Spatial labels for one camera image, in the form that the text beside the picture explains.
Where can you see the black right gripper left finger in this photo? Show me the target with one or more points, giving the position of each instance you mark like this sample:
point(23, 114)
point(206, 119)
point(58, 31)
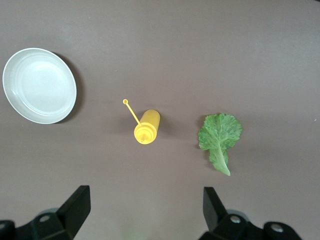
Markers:
point(65, 220)

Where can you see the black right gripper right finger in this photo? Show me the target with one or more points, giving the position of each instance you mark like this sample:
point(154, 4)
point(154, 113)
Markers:
point(225, 225)

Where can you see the yellow squeeze bottle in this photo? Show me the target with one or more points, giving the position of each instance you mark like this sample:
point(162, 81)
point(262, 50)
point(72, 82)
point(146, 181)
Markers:
point(148, 125)

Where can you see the beige round plate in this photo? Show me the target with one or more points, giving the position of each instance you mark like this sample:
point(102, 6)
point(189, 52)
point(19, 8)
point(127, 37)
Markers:
point(40, 85)

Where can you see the green lettuce leaf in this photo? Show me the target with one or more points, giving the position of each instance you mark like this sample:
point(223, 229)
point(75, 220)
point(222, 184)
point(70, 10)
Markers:
point(220, 132)

